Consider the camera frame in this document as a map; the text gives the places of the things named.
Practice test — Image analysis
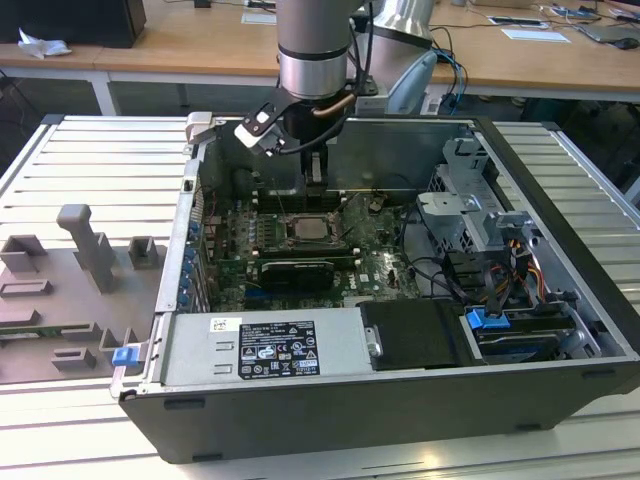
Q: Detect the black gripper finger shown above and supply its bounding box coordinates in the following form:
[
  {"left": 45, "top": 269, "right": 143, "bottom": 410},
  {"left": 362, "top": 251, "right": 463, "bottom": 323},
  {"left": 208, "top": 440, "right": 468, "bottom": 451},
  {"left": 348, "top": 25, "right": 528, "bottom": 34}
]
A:
[{"left": 301, "top": 143, "right": 331, "bottom": 199}]

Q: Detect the metal socket cover frame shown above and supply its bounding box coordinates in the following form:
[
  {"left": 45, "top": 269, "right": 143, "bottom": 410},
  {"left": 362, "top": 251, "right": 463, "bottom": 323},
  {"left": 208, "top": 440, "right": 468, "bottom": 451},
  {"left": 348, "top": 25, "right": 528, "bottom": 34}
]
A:
[{"left": 329, "top": 197, "right": 369, "bottom": 239}]

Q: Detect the black RAM slot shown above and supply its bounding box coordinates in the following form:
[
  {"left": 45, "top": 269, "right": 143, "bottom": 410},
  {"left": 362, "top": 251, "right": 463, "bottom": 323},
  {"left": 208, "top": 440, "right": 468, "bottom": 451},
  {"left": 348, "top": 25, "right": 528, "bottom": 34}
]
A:
[
  {"left": 259, "top": 243, "right": 359, "bottom": 254},
  {"left": 257, "top": 200, "right": 349, "bottom": 212},
  {"left": 259, "top": 251, "right": 362, "bottom": 262},
  {"left": 257, "top": 192, "right": 349, "bottom": 203}
]

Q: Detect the CPU socket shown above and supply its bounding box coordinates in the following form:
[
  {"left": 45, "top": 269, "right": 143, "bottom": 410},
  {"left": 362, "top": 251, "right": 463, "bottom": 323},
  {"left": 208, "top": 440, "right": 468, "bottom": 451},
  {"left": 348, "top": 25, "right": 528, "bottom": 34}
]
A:
[{"left": 279, "top": 212, "right": 352, "bottom": 250}]

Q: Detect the black graphics card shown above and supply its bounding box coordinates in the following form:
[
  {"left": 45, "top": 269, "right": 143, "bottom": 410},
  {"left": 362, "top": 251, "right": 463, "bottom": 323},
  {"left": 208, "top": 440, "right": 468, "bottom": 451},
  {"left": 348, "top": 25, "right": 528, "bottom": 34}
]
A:
[{"left": 259, "top": 258, "right": 335, "bottom": 292}]

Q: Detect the green motherboard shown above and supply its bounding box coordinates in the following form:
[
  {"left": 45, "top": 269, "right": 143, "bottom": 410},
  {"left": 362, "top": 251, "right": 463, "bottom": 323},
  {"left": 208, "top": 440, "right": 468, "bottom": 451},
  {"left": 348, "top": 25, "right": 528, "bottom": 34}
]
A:
[{"left": 204, "top": 192, "right": 426, "bottom": 311}]

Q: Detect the grey case latch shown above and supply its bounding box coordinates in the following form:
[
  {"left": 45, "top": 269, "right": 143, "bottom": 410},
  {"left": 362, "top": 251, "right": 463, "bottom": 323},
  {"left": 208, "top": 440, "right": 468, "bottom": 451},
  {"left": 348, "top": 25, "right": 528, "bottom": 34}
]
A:
[{"left": 183, "top": 111, "right": 217, "bottom": 147}]

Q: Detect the pale blue teach pendant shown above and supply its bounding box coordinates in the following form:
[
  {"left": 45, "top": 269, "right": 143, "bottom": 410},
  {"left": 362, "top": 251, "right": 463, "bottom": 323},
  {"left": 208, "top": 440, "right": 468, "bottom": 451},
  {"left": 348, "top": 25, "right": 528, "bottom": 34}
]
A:
[{"left": 387, "top": 51, "right": 439, "bottom": 115}]

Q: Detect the wooden desk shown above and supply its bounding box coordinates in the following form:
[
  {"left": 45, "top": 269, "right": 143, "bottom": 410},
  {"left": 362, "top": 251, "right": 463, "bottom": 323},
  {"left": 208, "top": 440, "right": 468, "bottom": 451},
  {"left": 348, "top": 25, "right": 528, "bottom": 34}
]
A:
[{"left": 0, "top": 0, "right": 640, "bottom": 104}]

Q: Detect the silver metal drive cage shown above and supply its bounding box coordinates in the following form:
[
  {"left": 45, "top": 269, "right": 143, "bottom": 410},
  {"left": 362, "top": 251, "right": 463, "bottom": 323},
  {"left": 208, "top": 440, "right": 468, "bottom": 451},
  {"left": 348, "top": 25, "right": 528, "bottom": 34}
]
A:
[{"left": 416, "top": 137, "right": 544, "bottom": 256}]

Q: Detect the black plastic air shroud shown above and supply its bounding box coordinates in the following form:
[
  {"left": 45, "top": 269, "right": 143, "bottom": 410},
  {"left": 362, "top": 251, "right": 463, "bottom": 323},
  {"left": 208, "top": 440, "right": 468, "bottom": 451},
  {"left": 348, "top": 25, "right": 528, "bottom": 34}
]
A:
[{"left": 359, "top": 299, "right": 474, "bottom": 372}]

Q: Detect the silver power supply unit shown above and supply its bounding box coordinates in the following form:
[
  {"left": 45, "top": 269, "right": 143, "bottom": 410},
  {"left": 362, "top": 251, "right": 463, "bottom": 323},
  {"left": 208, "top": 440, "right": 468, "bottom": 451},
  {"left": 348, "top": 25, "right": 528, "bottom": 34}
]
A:
[{"left": 162, "top": 307, "right": 374, "bottom": 386}]

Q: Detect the hard disk in blue carrier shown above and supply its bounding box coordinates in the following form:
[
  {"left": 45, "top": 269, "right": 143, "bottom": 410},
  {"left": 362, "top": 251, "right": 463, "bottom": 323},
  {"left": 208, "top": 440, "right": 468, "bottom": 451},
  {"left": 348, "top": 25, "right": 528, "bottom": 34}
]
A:
[{"left": 463, "top": 307, "right": 566, "bottom": 365}]

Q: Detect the black open PC case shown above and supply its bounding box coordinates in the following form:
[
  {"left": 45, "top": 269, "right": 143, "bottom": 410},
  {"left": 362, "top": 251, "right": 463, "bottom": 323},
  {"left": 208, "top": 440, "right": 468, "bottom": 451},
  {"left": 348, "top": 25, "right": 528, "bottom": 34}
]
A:
[{"left": 110, "top": 112, "right": 640, "bottom": 464}]

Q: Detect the white paper sheet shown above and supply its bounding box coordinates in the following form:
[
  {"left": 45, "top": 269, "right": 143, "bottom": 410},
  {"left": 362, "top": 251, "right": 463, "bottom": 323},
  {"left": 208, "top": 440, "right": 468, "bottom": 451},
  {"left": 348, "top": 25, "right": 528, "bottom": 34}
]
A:
[{"left": 501, "top": 27, "right": 572, "bottom": 44}]

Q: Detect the black box on desk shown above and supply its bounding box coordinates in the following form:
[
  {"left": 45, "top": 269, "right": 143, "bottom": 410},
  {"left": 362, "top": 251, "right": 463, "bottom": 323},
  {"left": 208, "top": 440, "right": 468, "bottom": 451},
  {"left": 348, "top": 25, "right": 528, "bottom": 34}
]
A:
[{"left": 0, "top": 0, "right": 147, "bottom": 49}]

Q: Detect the crumpled white paper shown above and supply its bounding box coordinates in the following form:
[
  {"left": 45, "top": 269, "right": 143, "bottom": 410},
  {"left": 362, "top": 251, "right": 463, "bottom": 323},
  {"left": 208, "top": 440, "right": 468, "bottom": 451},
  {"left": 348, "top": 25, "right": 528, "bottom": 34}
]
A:
[{"left": 17, "top": 27, "right": 71, "bottom": 60}]

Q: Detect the grey parts rack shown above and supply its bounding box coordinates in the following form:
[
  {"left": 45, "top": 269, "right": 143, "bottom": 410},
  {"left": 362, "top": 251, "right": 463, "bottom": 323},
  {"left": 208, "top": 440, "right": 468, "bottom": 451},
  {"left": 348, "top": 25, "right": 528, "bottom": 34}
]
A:
[{"left": 0, "top": 203, "right": 169, "bottom": 386}]

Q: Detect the grey laptop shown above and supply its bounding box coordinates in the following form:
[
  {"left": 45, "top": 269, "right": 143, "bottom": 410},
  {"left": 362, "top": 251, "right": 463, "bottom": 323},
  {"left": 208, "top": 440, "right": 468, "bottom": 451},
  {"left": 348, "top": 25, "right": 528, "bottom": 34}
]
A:
[{"left": 581, "top": 21, "right": 640, "bottom": 46}]

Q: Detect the green RAM stick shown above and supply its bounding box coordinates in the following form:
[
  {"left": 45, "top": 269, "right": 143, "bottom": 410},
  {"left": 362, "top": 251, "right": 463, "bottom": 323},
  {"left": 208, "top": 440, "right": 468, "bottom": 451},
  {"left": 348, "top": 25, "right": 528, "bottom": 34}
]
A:
[{"left": 0, "top": 326, "right": 62, "bottom": 339}]

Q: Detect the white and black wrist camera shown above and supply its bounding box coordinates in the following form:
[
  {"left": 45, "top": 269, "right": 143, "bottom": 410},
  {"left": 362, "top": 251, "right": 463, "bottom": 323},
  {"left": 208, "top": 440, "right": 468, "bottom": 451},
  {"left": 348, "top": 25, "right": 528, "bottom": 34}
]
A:
[{"left": 233, "top": 99, "right": 287, "bottom": 159}]

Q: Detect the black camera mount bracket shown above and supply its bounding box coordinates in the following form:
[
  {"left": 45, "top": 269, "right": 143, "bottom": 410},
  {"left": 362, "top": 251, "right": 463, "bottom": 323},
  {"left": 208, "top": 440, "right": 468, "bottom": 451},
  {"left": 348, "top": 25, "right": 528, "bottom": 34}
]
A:
[{"left": 348, "top": 73, "right": 390, "bottom": 115}]

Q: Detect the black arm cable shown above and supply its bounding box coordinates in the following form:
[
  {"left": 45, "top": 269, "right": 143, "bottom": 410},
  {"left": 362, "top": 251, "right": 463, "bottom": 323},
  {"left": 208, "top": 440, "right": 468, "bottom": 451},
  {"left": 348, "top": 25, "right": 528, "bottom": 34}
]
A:
[{"left": 348, "top": 0, "right": 377, "bottom": 96}]

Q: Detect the black wire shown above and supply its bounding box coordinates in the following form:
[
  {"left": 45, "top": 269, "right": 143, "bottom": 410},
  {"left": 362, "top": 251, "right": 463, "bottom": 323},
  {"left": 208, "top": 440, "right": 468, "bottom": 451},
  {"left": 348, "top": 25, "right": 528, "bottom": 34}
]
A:
[{"left": 407, "top": 256, "right": 471, "bottom": 306}]

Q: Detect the blue cable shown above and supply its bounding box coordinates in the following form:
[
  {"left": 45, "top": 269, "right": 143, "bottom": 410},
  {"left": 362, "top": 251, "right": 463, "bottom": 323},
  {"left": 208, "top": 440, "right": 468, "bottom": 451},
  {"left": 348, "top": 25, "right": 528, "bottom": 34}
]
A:
[{"left": 433, "top": 47, "right": 469, "bottom": 107}]

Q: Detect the red yellow wire bundle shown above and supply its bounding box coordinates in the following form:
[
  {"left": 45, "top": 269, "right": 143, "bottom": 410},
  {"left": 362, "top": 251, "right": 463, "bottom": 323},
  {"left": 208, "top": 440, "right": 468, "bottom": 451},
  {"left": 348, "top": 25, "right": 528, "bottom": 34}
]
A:
[{"left": 492, "top": 239, "right": 547, "bottom": 307}]

